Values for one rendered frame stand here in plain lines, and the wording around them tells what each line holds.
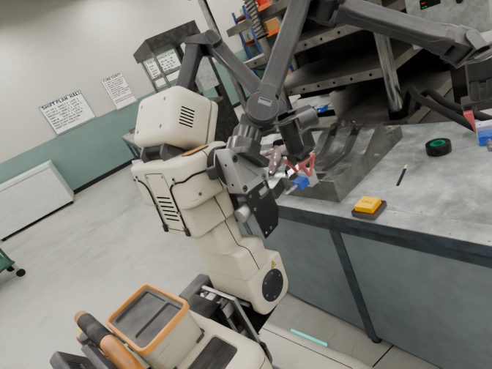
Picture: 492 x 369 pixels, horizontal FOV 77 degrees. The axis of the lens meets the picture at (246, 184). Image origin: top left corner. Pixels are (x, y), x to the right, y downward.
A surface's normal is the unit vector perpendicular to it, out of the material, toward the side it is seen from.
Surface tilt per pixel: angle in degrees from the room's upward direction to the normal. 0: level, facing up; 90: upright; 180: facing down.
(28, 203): 90
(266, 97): 55
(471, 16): 90
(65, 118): 90
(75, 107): 90
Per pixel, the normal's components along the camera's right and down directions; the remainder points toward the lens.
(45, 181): 0.47, 0.18
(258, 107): 0.00, -0.25
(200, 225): 0.70, 0.00
